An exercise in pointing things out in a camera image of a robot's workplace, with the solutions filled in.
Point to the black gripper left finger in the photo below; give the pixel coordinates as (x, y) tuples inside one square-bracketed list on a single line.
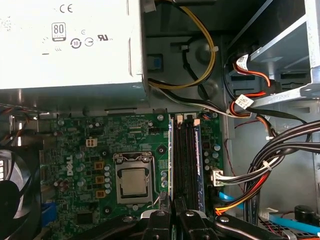
[(158, 225)]

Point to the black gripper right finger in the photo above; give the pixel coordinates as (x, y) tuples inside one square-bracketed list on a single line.
[(192, 225)]

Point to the metal socket cover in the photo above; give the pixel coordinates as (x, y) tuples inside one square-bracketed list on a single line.
[(132, 199)]

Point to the metal locking lever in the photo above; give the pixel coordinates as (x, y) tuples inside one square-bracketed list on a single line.
[(153, 175)]

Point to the silver CPU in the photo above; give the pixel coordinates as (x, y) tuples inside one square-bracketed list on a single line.
[(133, 181)]

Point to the black PC case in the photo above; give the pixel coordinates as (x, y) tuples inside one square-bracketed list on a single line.
[(295, 190)]

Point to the green motherboard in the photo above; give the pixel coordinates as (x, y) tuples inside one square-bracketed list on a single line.
[(75, 140)]

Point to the black case fan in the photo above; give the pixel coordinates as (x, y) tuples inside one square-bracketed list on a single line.
[(15, 195)]

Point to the grey power supply unit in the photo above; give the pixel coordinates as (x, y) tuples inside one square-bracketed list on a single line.
[(75, 62)]

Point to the grey metal drive cage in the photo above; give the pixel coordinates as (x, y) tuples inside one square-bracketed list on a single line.
[(312, 37)]

